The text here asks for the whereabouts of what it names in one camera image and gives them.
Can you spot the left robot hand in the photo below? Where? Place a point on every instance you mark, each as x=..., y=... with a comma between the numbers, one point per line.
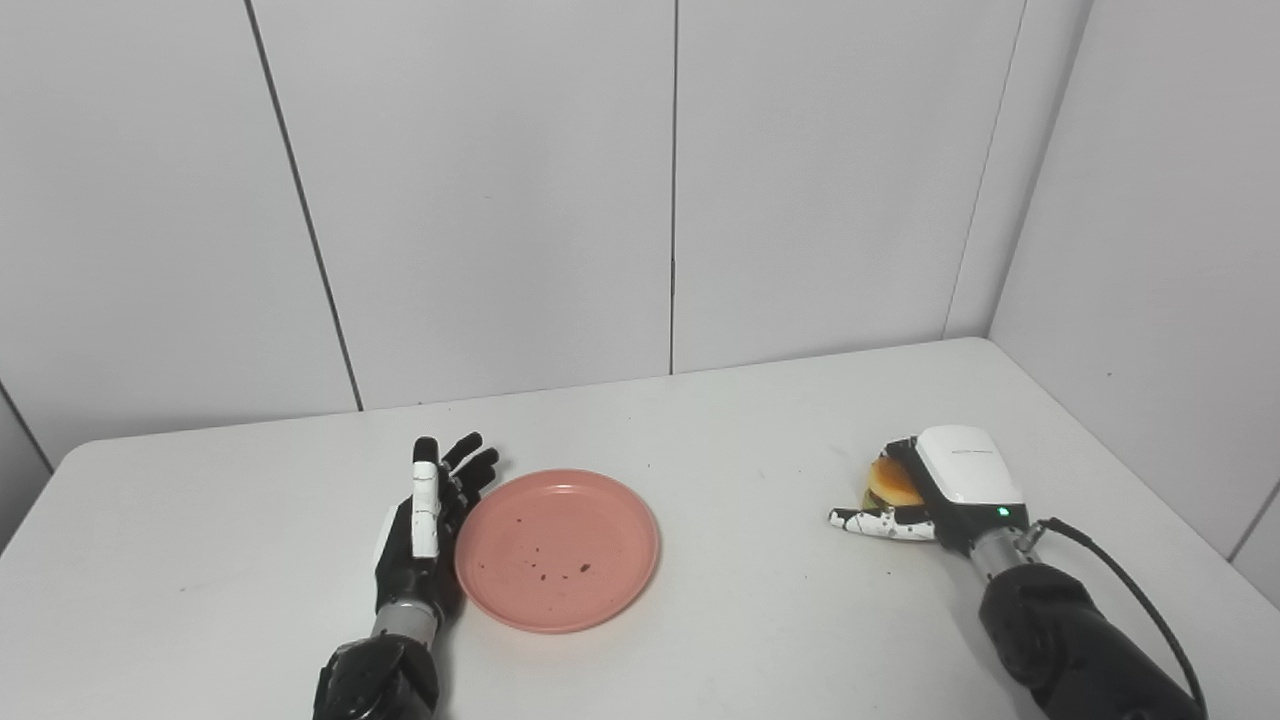
x=428, y=530

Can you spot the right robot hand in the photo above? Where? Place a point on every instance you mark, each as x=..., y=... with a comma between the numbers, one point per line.
x=955, y=485

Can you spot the toy hamburger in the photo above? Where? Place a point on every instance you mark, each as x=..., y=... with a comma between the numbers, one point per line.
x=890, y=483

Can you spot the pink plate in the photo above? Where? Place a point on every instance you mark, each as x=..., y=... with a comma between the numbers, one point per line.
x=557, y=550

